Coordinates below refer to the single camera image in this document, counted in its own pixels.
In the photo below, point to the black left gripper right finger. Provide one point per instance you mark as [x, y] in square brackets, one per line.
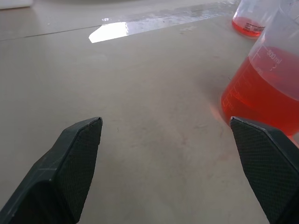
[268, 168]

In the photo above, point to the small clear cup red liquid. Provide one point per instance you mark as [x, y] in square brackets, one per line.
[245, 26]

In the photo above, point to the large clear cup red liquid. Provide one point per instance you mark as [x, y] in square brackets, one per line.
[261, 93]

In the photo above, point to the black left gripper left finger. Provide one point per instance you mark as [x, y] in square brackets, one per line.
[58, 177]

